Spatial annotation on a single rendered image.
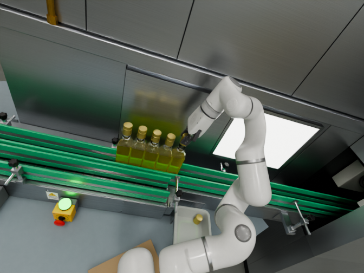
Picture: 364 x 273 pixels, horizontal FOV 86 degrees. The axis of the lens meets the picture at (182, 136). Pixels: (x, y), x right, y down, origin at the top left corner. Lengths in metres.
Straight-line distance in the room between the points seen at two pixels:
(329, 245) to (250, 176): 0.84
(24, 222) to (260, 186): 0.90
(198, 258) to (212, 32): 0.69
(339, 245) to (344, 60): 0.86
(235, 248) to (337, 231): 0.82
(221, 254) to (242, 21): 0.70
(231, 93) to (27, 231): 0.91
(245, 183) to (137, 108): 0.53
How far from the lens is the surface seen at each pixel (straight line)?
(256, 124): 0.68
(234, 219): 0.58
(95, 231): 0.99
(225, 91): 0.63
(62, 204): 0.93
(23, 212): 1.07
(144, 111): 0.87
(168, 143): 0.78
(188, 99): 0.82
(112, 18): 0.78
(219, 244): 0.59
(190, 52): 0.77
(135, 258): 0.61
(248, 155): 0.58
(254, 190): 0.59
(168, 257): 0.60
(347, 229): 1.30
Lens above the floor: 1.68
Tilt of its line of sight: 41 degrees down
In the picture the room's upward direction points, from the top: 23 degrees clockwise
